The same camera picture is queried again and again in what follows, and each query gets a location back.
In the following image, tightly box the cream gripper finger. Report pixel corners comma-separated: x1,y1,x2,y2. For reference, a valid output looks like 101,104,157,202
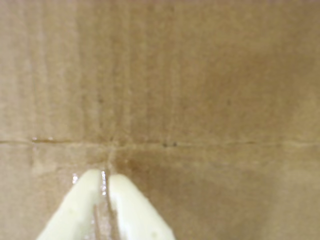
36,169,102,240
107,174,176,240

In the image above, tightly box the brown cardboard sheet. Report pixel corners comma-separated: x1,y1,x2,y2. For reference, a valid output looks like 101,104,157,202
0,0,320,240

